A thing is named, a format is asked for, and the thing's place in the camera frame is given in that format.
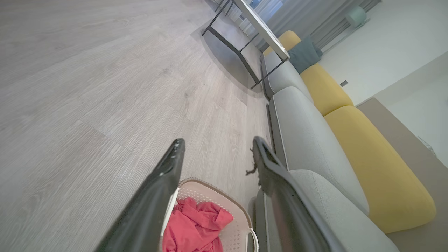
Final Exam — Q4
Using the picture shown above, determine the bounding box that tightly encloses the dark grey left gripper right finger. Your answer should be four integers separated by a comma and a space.
246, 136, 347, 252

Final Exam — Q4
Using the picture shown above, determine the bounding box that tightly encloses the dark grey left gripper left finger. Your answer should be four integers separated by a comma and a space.
95, 138, 186, 252

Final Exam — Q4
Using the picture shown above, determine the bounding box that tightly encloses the beige plastic laundry basket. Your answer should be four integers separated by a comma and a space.
159, 178, 260, 252

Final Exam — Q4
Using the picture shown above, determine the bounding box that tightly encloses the grey sofa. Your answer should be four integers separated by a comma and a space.
255, 51, 400, 252

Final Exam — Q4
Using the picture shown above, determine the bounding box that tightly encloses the red garment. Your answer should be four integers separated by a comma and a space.
162, 197, 234, 252

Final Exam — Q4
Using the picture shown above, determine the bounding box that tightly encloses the long yellow back cushion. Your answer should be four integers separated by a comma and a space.
324, 105, 437, 234

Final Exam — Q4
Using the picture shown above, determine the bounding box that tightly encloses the medium yellow back cushion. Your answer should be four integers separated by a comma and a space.
300, 63, 354, 117

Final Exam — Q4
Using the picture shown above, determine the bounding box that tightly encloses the dark teal throw pillow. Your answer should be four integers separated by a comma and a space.
288, 36, 323, 74

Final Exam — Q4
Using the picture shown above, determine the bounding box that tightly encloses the small yellow back cushion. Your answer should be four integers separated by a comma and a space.
263, 30, 302, 57

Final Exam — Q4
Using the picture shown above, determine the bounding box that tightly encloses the grey curtain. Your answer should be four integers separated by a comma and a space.
224, 0, 382, 53

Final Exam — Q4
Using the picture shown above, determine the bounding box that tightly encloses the pale green round object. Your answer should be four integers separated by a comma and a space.
346, 6, 367, 28

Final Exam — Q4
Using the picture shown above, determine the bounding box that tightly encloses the white table with black frame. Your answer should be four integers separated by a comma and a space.
201, 0, 291, 90

